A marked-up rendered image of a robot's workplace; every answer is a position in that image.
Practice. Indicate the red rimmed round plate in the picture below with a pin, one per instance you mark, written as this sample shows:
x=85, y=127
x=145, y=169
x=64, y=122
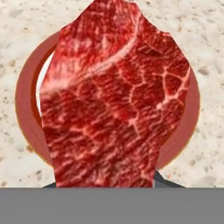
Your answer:
x=26, y=110

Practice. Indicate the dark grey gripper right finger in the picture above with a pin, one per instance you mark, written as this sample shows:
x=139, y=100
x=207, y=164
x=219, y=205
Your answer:
x=163, y=182

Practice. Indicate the red marbled raw steak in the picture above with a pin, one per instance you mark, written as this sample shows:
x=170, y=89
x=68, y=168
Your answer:
x=113, y=110

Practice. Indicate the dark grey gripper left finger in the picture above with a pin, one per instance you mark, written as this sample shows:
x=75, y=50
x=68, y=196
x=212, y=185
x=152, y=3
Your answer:
x=51, y=185

